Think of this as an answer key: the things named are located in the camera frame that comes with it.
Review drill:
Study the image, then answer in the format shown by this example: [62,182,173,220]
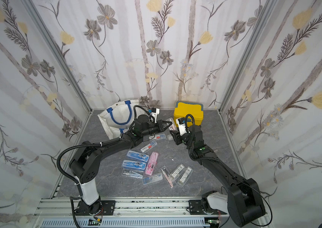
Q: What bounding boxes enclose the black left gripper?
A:
[140,120,172,138]

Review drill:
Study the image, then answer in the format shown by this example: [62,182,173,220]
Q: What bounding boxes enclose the clear case pink compass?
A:
[166,118,178,131]
[160,166,174,188]

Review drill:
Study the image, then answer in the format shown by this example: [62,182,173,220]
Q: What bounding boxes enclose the clear labelled case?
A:
[169,164,186,181]
[177,166,193,187]

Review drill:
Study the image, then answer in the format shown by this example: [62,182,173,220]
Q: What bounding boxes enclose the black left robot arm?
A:
[69,115,172,207]

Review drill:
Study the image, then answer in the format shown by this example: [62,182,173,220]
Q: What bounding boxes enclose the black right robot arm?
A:
[170,126,266,227]

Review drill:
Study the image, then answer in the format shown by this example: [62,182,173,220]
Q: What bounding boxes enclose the blue compass case upper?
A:
[126,150,149,162]

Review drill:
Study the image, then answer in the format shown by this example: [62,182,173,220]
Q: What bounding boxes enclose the blue compass case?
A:
[122,160,147,171]
[126,150,149,162]

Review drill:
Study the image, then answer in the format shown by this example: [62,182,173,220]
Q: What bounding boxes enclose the white canvas tote bag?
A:
[97,99,140,139]

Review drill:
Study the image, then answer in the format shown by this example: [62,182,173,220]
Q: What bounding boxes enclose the blue compass case lower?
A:
[122,160,147,171]

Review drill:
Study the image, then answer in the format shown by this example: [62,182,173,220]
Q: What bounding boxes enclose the clear compass case bottom left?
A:
[122,169,144,179]

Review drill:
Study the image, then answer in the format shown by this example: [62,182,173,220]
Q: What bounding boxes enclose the clear compass case bottom middle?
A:
[142,173,163,185]

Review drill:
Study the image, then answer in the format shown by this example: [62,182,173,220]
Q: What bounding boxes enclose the small blue clear case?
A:
[149,134,167,141]

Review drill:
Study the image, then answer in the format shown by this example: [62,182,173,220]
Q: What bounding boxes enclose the red label clear case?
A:
[140,141,157,153]

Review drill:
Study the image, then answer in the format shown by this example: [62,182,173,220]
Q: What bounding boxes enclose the yellow storage box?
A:
[173,101,204,126]

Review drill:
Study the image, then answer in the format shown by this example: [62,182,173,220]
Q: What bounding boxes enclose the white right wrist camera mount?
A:
[176,117,188,136]

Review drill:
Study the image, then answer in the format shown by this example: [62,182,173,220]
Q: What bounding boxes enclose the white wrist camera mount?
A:
[150,108,160,123]
[176,117,188,136]

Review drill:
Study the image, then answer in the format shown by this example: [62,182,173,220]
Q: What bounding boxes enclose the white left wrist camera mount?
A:
[150,108,160,123]

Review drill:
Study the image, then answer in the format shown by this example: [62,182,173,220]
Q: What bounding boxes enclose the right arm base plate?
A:
[186,199,219,215]

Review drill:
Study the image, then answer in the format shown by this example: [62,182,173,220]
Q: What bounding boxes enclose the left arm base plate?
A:
[75,200,115,216]

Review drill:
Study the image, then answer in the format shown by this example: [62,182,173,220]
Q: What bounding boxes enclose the black corrugated cable conduit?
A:
[56,142,105,184]

